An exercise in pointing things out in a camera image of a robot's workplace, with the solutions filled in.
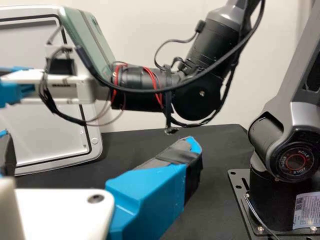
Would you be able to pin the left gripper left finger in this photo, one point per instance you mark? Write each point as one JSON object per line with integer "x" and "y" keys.
{"x": 7, "y": 155}

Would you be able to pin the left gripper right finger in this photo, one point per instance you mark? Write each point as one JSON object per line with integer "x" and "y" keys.
{"x": 150, "y": 195}

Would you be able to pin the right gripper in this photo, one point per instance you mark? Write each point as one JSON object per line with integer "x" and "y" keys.
{"x": 75, "y": 90}

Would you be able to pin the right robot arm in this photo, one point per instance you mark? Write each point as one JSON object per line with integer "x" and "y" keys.
{"x": 200, "y": 96}

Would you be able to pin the incubator door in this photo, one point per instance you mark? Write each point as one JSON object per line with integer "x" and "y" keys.
{"x": 37, "y": 130}

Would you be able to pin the right wrist camera phone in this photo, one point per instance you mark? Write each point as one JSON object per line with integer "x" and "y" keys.
{"x": 87, "y": 37}

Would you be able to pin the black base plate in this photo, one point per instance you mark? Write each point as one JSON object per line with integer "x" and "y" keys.
{"x": 240, "y": 200}

